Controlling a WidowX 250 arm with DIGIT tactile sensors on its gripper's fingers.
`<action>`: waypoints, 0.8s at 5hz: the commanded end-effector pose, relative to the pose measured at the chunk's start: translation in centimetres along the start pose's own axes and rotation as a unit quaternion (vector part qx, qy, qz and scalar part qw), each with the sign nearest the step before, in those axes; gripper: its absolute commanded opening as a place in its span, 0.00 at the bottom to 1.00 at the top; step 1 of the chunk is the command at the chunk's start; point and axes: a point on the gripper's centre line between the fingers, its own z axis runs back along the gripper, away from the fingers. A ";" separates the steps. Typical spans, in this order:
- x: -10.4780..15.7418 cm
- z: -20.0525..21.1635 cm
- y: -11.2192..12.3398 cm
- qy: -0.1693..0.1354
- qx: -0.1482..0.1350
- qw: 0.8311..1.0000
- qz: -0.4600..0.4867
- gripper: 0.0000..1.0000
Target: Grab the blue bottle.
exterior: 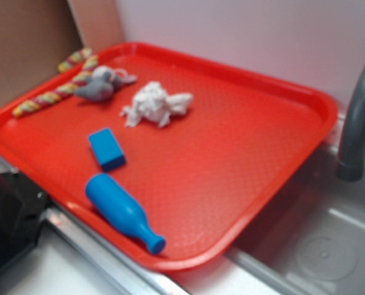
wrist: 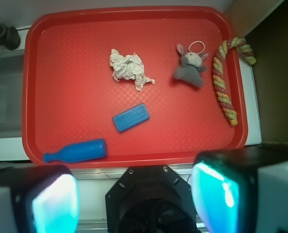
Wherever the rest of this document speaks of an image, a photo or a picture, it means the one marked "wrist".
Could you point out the blue plastic toy bottle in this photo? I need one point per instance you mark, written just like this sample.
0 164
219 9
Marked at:
79 152

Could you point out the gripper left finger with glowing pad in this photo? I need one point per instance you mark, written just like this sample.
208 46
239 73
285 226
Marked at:
39 199

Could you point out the blue rectangular block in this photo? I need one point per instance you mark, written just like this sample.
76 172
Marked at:
131 117

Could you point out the red yellow twisted rope toy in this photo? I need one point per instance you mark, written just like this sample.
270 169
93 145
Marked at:
218 71

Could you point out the crumpled white paper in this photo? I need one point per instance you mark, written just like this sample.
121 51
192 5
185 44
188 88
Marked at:
129 67

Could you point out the dark metal faucet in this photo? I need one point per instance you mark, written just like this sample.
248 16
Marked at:
9 37

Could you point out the grey plush bunny toy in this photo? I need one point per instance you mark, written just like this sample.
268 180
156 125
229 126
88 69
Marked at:
190 65

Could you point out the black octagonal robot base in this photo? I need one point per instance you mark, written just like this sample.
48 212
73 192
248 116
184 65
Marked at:
150 199

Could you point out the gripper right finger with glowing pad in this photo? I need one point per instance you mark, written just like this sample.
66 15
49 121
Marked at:
242 190

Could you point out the stainless steel sink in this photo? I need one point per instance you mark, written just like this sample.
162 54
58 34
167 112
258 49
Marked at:
11 86

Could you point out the red plastic tray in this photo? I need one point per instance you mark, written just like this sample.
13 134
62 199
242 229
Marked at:
70 96

